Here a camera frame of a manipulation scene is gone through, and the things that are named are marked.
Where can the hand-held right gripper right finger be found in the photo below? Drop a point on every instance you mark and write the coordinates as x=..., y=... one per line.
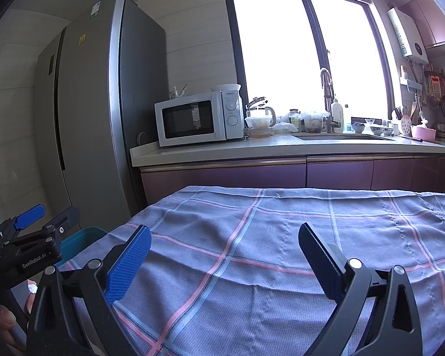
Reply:
x=319, y=259

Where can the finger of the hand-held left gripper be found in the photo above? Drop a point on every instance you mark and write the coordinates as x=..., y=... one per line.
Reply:
x=29, y=217
x=65, y=220

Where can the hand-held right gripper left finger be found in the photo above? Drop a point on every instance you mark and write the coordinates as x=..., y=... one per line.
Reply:
x=128, y=263

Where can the teal trash bin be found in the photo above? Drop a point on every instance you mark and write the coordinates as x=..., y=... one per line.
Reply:
x=81, y=241

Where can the person's left hand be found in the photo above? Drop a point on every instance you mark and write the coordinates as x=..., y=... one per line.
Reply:
x=2, y=317

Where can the plaid grey tablecloth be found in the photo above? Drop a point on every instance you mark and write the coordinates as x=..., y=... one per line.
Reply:
x=244, y=237

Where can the kitchen sink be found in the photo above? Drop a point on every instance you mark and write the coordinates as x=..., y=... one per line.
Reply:
x=341, y=137

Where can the grey refrigerator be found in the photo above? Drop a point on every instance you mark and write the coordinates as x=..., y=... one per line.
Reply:
x=96, y=100

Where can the purple base cabinets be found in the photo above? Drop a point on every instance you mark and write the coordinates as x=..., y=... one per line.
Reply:
x=226, y=176

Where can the white kitchen countertop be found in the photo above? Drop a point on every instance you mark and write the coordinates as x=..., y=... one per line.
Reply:
x=244, y=148

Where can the white plastic bag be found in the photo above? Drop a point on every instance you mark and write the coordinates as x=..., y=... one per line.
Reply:
x=286, y=127

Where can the clear plastic jug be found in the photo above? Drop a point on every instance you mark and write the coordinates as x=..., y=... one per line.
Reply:
x=315, y=122

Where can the small dark bowl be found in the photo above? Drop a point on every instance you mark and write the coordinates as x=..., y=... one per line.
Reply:
x=358, y=128

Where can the brown food container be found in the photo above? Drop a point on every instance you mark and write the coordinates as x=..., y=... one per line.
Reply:
x=259, y=132

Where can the glass jar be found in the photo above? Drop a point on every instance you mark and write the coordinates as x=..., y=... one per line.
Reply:
x=295, y=120

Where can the blue patterned bowl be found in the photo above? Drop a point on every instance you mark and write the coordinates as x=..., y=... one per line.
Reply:
x=381, y=130

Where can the white dish soap bottle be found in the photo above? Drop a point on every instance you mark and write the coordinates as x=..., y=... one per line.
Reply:
x=338, y=117

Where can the clear glass bowl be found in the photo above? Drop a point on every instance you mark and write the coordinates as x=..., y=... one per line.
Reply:
x=259, y=121

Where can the black kitchen knife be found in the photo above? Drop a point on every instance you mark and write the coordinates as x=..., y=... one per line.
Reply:
x=411, y=138

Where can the white microwave oven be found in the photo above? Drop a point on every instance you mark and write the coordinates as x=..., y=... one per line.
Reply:
x=185, y=118

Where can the polka dot utensil holder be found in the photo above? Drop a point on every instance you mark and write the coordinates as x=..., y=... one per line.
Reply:
x=405, y=126

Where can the pink pot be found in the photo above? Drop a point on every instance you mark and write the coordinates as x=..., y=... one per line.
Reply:
x=422, y=133

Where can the steel kitchen faucet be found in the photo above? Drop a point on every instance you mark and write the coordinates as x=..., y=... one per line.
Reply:
x=328, y=96

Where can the glass electric kettle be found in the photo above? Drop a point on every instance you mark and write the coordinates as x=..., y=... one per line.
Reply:
x=256, y=101

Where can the white bowl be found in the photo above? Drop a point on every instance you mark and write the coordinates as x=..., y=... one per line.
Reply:
x=226, y=88

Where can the hanging strainer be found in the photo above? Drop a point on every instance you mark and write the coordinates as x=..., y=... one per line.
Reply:
x=434, y=98

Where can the dark framed kitchen window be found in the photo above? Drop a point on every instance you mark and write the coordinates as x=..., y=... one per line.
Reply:
x=274, y=44

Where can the white water heater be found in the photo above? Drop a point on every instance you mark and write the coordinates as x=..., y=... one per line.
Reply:
x=408, y=35

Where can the grey wall rack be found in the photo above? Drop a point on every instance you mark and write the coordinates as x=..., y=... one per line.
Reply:
x=411, y=83

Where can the pink wall cabinet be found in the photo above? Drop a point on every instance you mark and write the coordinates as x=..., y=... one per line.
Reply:
x=435, y=18

